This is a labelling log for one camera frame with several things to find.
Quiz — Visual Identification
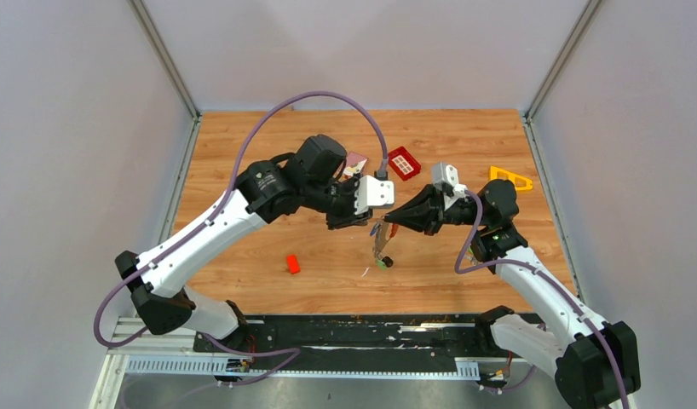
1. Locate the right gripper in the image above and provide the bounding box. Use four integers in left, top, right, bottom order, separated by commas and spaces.
383, 182, 487, 235

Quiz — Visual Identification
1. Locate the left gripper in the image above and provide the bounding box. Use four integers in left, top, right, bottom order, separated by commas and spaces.
303, 173, 375, 231

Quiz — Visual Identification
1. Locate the blue tag key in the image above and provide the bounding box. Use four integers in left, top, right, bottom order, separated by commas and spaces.
370, 221, 381, 236

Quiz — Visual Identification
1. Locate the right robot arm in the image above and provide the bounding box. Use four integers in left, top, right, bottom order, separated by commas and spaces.
383, 179, 641, 408

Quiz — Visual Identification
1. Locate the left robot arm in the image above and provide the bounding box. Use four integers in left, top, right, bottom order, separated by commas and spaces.
116, 135, 395, 352

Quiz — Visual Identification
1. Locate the playing card box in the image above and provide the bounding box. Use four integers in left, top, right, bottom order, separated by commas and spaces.
342, 152, 368, 179

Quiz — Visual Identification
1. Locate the red window brick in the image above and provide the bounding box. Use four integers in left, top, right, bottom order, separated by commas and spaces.
388, 146, 422, 181

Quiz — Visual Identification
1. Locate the red rectangular block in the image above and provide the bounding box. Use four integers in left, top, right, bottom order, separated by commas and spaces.
286, 254, 301, 274

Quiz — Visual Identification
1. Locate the yellow triangular brick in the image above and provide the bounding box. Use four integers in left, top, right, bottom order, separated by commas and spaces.
489, 165, 533, 192

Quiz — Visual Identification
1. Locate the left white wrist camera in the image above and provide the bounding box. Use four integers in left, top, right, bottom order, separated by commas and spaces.
354, 176, 395, 215

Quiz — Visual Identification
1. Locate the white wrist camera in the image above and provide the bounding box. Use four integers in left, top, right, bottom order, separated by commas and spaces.
431, 162, 468, 210
354, 176, 395, 215

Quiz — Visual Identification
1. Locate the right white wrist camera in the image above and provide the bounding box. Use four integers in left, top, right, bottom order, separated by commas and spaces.
431, 162, 468, 210

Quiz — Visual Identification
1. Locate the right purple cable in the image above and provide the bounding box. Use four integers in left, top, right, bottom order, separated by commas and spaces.
454, 189, 632, 409

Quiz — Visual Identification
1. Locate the white slotted cable duct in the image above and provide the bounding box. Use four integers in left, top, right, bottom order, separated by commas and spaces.
125, 355, 481, 382

